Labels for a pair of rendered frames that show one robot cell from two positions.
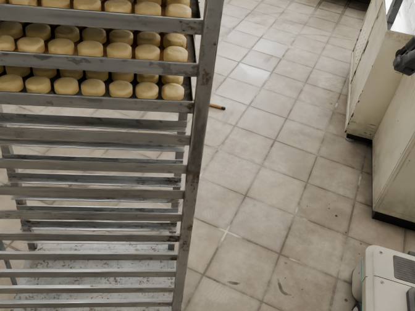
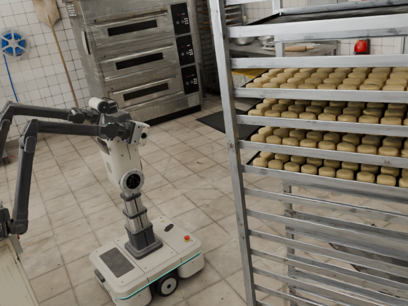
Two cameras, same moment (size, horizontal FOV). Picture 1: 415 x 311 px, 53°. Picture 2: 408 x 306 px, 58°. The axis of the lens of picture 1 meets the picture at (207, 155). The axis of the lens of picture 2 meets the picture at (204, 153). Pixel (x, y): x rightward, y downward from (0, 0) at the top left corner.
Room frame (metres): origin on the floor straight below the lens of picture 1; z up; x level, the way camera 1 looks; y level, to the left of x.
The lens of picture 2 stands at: (2.02, 0.83, 1.82)
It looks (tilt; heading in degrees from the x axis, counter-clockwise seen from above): 24 degrees down; 225
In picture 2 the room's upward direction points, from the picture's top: 9 degrees counter-clockwise
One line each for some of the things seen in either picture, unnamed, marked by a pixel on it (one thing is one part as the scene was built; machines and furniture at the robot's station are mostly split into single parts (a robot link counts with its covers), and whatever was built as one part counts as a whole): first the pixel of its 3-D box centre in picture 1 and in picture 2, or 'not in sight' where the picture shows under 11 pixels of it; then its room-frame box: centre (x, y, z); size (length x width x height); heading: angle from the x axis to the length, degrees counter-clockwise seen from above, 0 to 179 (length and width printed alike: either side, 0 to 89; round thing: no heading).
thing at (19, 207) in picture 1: (99, 211); not in sight; (1.08, 0.40, 0.42); 0.64 x 0.03 x 0.03; 100
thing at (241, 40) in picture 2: not in sight; (243, 39); (-2.77, -2.77, 0.95); 0.39 x 0.39 x 0.14
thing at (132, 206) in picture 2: not in sight; (136, 218); (0.93, -0.99, 0.49); 0.11 x 0.11 x 0.40; 79
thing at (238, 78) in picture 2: not in sight; (248, 76); (-2.79, -2.76, 0.36); 0.47 x 0.39 x 0.26; 160
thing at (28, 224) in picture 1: (100, 225); not in sight; (1.08, 0.40, 0.33); 0.64 x 0.03 x 0.03; 100
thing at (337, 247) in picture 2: not in sight; (380, 257); (-0.05, 0.24, 0.02); 0.60 x 0.40 x 0.03; 59
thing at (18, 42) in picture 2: not in sight; (21, 68); (-0.11, -4.72, 1.10); 0.41 x 0.17 x 1.10; 162
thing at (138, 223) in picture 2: not in sight; (140, 234); (0.93, -0.99, 0.36); 0.13 x 0.13 x 0.40; 79
